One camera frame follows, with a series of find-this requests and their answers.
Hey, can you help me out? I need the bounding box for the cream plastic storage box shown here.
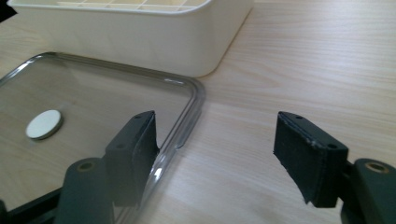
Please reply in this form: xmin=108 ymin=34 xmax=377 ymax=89
xmin=7 ymin=0 xmax=255 ymax=78

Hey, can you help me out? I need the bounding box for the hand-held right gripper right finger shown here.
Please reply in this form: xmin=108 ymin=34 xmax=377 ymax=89
xmin=273 ymin=111 xmax=396 ymax=224

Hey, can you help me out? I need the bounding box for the dark object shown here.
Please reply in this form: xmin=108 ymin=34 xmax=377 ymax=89
xmin=0 ymin=3 xmax=19 ymax=23

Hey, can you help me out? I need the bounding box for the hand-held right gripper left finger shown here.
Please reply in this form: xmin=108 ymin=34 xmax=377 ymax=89
xmin=54 ymin=110 xmax=161 ymax=224

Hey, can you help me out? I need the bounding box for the clear plastic box lid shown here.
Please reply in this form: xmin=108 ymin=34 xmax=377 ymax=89
xmin=0 ymin=51 xmax=206 ymax=224

